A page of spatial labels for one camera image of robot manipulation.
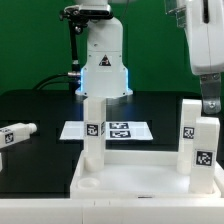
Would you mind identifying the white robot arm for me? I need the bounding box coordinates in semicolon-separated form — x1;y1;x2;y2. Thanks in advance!
64;0;224;114

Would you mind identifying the white front fence bar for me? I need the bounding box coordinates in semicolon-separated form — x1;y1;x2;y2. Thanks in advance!
0;198;224;224

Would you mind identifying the black cable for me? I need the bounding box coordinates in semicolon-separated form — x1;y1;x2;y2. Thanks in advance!
32;73;81;91

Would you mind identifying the white square desk top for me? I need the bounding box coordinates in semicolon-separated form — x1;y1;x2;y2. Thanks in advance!
70;150;224;199

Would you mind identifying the black camera on stand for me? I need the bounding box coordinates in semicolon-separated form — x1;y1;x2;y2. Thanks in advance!
59;4;113;92

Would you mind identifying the white marker base sheet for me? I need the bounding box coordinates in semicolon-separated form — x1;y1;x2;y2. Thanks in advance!
60;121;153;141

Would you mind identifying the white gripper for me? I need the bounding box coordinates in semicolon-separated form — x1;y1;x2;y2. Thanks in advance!
165;0;224;114

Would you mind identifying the white left fence piece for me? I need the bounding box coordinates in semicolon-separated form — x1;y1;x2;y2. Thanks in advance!
0;153;3;172

